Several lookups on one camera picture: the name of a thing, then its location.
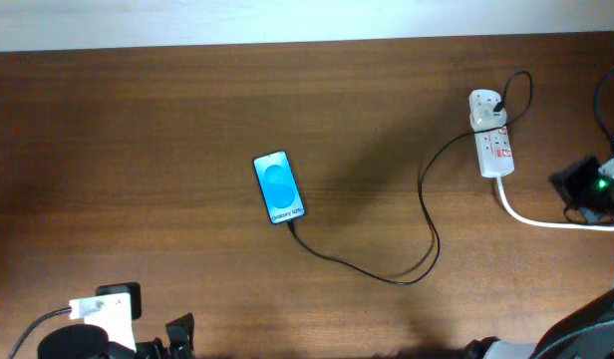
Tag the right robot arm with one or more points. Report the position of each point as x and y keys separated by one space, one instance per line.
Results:
x=588 y=332

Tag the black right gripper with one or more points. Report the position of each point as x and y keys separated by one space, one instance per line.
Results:
x=566 y=180

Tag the blue smartphone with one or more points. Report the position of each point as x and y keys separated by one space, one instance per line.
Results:
x=279 y=187

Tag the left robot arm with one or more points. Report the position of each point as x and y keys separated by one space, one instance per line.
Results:
x=85 y=341

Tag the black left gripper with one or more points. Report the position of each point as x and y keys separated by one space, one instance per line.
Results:
x=180 y=338

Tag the white usb charger adapter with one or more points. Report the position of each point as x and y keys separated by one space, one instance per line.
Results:
x=484 y=117

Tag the white power strip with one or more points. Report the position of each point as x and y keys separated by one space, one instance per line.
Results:
x=493 y=147

